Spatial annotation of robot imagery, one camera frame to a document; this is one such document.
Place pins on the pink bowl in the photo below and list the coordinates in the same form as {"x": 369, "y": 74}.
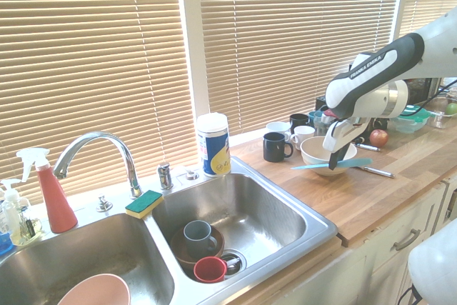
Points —
{"x": 100, "y": 290}

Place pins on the black microwave oven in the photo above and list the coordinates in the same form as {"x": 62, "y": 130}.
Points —
{"x": 421, "y": 90}

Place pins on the red spray bottle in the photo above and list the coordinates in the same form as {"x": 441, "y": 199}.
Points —
{"x": 57, "y": 205}

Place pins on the metal sink drain strainer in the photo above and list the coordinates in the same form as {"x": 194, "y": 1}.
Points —
{"x": 237, "y": 260}

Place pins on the small black mug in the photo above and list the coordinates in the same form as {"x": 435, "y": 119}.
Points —
{"x": 298, "y": 121}

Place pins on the stainless steel double sink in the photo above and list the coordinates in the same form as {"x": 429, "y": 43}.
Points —
{"x": 250, "y": 212}

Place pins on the teal mug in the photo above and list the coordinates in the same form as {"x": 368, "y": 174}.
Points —
{"x": 315, "y": 117}

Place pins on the clear glass container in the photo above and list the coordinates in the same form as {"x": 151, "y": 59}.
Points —
{"x": 437, "y": 117}

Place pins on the white blue wipes canister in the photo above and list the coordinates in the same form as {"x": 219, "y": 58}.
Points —
{"x": 213, "y": 148}

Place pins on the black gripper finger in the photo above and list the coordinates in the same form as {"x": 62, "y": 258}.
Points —
{"x": 337, "y": 158}

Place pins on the clear soap pump bottle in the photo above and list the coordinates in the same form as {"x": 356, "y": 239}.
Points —
{"x": 10, "y": 208}

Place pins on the grey mug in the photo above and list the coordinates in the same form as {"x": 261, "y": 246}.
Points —
{"x": 198, "y": 237}

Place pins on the chrome curved faucet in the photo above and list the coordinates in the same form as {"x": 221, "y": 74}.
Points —
{"x": 123, "y": 151}

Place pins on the white mug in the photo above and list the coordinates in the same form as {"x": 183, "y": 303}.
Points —
{"x": 302, "y": 135}
{"x": 277, "y": 127}

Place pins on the clear soap dispenser bottle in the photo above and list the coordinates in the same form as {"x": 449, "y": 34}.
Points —
{"x": 34, "y": 228}

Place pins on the medium beige window blind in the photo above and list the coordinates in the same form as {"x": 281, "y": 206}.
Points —
{"x": 285, "y": 15}

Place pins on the teal knife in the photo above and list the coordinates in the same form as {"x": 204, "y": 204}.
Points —
{"x": 357, "y": 162}

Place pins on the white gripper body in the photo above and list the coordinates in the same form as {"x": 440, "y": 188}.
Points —
{"x": 342, "y": 133}

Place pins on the red cup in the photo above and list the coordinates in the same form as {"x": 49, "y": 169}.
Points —
{"x": 210, "y": 269}

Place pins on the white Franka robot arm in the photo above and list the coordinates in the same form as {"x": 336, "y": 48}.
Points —
{"x": 367, "y": 76}

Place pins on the large black mug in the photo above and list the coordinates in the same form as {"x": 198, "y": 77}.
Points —
{"x": 274, "y": 148}

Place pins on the brown wooden bowl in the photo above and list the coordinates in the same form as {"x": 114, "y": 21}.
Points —
{"x": 178, "y": 251}

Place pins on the red apple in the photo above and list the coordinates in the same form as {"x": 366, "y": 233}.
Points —
{"x": 379, "y": 138}

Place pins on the chrome sink knob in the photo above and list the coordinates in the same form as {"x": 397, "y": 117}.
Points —
{"x": 104, "y": 204}

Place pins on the white ceramic bowl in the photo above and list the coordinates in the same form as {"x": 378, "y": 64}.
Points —
{"x": 314, "y": 156}

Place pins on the chrome sink hole cover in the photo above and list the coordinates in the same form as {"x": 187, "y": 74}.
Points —
{"x": 191, "y": 175}

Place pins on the wide beige window blind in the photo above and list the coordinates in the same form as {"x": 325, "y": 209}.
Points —
{"x": 89, "y": 69}

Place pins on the cream kitchen cabinet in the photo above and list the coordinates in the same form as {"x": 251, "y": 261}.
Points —
{"x": 378, "y": 262}

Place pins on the green apple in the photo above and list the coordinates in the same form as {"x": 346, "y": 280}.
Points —
{"x": 452, "y": 108}

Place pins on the green yellow sponge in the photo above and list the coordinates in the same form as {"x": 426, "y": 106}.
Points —
{"x": 144, "y": 204}

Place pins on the green lidded plastic container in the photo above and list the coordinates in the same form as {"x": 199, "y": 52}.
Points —
{"x": 414, "y": 121}

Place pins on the chrome sink sprayer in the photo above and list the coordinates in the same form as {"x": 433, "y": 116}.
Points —
{"x": 164, "y": 175}

